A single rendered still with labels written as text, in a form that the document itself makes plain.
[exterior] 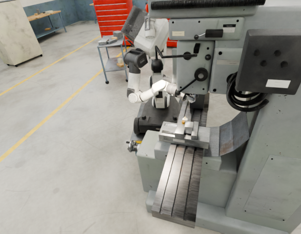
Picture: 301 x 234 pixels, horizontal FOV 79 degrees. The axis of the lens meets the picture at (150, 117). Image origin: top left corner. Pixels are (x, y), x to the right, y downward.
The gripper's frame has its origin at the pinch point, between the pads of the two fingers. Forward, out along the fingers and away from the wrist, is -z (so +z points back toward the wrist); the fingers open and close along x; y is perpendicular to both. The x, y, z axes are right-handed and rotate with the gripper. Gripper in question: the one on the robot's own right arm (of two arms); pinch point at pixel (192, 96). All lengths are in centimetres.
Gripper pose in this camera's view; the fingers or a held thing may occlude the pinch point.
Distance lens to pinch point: 125.7
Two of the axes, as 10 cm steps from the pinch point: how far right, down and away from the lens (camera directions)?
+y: 0.7, 7.7, 6.3
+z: -7.4, -3.8, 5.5
